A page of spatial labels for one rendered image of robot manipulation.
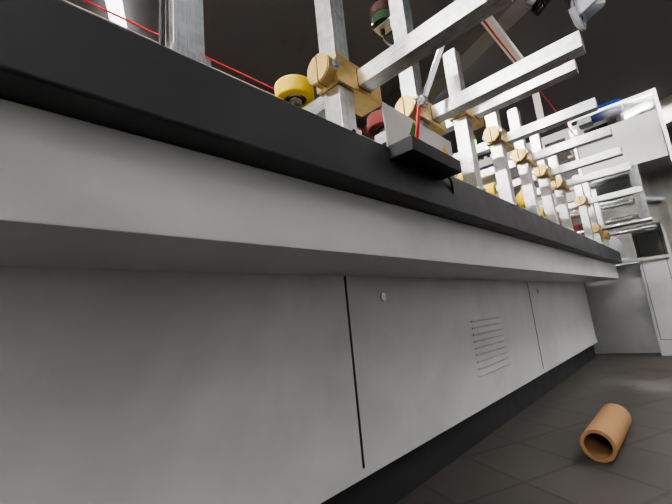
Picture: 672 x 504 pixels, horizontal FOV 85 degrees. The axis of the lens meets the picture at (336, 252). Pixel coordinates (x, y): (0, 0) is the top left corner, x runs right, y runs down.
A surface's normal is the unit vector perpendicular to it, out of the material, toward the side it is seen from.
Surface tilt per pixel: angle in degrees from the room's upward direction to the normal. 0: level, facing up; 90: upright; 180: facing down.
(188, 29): 90
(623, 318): 90
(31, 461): 90
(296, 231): 90
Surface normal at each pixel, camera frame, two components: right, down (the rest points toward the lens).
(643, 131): -0.69, -0.07
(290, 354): 0.71, -0.19
